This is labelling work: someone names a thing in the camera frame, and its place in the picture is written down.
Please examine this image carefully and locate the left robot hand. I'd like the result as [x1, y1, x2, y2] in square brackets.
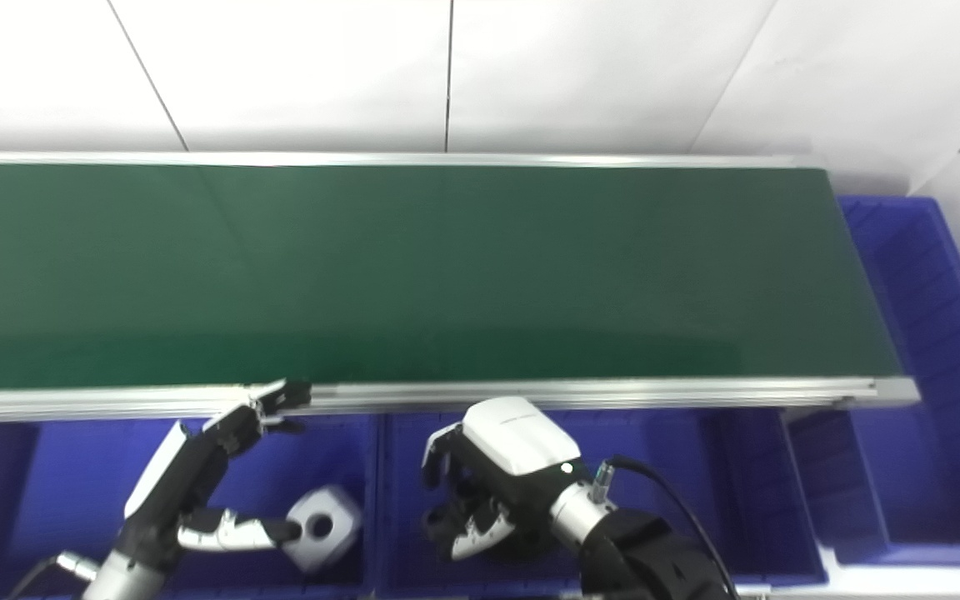
[117, 379, 313, 576]

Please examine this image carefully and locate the blue plastic bin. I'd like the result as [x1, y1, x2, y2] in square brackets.
[0, 413, 381, 597]
[375, 407, 831, 591]
[782, 195, 960, 569]

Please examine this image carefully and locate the white block with hole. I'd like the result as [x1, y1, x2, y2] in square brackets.
[286, 484, 365, 575]

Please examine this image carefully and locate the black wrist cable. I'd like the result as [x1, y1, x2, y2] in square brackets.
[592, 455, 741, 600]
[3, 550, 104, 600]

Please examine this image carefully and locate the green conveyor belt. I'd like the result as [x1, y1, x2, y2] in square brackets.
[0, 163, 904, 391]

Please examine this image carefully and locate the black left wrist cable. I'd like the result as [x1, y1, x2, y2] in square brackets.
[3, 550, 104, 600]

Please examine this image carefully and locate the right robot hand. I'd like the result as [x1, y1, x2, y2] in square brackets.
[419, 397, 586, 562]

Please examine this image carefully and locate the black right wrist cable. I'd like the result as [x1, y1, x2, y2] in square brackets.
[592, 455, 741, 600]

